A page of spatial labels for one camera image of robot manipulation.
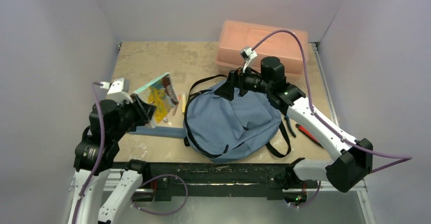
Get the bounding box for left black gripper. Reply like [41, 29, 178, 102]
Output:
[110, 93, 156, 141]

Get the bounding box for yellow treehouse book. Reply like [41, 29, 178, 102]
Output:
[132, 73, 178, 126]

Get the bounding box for blue student backpack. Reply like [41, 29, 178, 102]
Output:
[129, 75, 292, 164]

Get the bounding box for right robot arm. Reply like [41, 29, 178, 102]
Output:
[215, 56, 373, 193]

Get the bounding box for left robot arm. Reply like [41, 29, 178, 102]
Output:
[68, 94, 157, 223]

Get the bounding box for orange marker pen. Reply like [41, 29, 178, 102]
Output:
[172, 94, 182, 116]

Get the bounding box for pink plastic storage box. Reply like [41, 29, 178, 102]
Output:
[215, 20, 303, 77]

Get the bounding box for yellow highlighter pen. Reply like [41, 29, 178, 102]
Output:
[181, 92, 187, 114]

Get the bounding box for red utility knife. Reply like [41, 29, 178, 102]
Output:
[295, 123, 323, 148]

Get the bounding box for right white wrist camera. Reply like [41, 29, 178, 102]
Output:
[239, 46, 258, 73]

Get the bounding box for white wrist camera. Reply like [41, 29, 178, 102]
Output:
[100, 78, 133, 104]
[239, 46, 258, 73]

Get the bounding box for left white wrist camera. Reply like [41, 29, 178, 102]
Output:
[100, 78, 133, 104]

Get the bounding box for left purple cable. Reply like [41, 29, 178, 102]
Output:
[71, 82, 108, 224]

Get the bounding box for blue handled pliers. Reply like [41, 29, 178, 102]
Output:
[284, 115, 297, 138]

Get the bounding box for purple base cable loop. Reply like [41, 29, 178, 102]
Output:
[130, 174, 189, 216]

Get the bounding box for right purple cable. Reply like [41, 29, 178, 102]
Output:
[252, 29, 413, 174]

